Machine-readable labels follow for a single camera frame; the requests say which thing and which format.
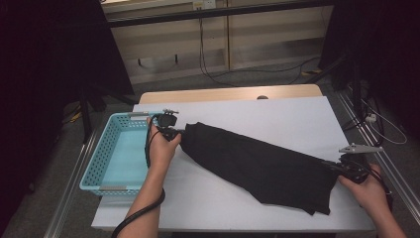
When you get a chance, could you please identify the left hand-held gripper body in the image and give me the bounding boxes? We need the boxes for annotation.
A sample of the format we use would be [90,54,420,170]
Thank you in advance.
[156,108,181,142]

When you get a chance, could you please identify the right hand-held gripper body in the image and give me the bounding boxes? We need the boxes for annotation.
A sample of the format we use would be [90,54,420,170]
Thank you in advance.
[338,142,384,184]

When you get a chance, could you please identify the light blue plastic basket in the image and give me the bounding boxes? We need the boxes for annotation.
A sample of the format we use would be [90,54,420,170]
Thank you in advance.
[78,111,169,198]

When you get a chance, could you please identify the black pants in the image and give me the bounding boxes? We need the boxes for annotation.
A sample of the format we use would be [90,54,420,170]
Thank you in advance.
[179,122,340,216]

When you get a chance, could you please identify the person's left hand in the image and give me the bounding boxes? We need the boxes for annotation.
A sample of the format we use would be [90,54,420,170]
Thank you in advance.
[147,119,182,173]

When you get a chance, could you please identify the person's right hand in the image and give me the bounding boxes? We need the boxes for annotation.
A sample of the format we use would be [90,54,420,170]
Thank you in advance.
[337,164,392,216]

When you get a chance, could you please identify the wooden table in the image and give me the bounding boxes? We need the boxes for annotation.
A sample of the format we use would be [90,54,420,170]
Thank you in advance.
[138,83,324,105]

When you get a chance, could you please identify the black metal stand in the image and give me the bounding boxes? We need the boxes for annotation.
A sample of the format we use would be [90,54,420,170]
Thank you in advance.
[305,54,365,113]
[78,82,140,145]

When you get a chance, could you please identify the black horizontal bar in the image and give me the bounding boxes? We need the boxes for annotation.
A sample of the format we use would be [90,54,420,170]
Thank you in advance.
[107,1,335,29]

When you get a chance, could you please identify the black curtain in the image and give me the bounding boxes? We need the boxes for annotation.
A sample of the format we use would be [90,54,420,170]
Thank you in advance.
[0,0,135,226]
[318,0,420,140]

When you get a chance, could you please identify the beige cabinet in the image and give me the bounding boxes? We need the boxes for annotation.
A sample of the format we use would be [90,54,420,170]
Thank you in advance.
[102,0,335,85]

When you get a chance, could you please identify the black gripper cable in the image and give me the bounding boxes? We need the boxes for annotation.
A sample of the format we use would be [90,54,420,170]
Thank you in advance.
[111,113,166,238]
[350,160,394,212]

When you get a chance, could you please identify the aluminium floor rail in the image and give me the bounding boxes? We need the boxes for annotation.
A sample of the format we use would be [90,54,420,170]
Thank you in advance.
[44,130,98,238]
[336,90,420,216]

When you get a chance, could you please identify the black floor cable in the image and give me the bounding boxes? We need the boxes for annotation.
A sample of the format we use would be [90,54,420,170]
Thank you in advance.
[341,95,385,157]

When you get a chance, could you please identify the white cable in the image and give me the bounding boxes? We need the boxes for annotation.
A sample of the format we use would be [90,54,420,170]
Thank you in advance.
[361,98,408,146]

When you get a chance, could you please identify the black hanging cable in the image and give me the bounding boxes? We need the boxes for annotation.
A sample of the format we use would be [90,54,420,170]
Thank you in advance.
[197,18,321,88]

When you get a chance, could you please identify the white wall socket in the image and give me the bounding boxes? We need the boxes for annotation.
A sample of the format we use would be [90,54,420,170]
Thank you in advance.
[192,0,217,10]

